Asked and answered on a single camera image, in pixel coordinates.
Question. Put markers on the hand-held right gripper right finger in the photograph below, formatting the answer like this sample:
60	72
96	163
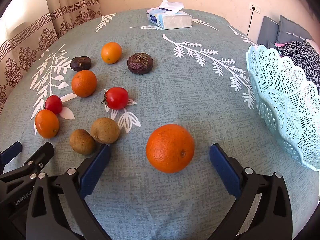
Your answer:
225	172

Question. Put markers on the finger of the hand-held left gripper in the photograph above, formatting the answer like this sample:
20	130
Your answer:
11	152
41	155

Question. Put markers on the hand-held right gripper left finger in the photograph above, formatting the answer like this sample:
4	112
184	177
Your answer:
95	171

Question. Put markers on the small red tomato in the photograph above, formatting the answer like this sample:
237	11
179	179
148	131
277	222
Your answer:
53	104

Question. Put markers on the large orange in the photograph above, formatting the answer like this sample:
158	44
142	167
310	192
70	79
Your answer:
170	148

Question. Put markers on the round orange mandarin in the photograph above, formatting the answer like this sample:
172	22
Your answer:
84	83

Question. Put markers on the light blue plastic basket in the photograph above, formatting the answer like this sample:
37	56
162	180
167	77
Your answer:
285	105

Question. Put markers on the small dark water chestnut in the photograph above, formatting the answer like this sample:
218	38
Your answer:
80	63

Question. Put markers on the large dark water chestnut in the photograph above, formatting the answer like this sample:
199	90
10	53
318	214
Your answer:
140	63

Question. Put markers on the yellow-orange kumquat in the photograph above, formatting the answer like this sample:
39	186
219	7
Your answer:
111	52

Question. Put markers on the small oval orange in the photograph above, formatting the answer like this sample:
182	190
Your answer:
47	123

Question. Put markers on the brown longan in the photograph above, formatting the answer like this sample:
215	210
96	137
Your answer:
82	141
105	130

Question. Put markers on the large red tomato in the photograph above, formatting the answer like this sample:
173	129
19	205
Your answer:
117	98

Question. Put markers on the teal leaf-print tablecloth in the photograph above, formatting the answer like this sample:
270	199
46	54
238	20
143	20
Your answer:
175	92

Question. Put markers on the beige patterned curtain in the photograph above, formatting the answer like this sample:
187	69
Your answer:
30	42

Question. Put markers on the pink cloth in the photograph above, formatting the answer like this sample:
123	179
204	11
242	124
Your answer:
278	44

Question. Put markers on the leopard-print cloth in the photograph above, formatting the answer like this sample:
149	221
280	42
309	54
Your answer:
300	53

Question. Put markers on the grey cushion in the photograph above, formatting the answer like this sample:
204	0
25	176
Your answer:
292	30
267	30

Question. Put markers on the white pillow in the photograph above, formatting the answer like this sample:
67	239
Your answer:
313	44

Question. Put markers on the blue white tissue pack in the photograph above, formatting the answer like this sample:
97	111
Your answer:
172	20

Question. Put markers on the white wall socket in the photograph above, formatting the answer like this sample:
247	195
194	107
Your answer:
255	7

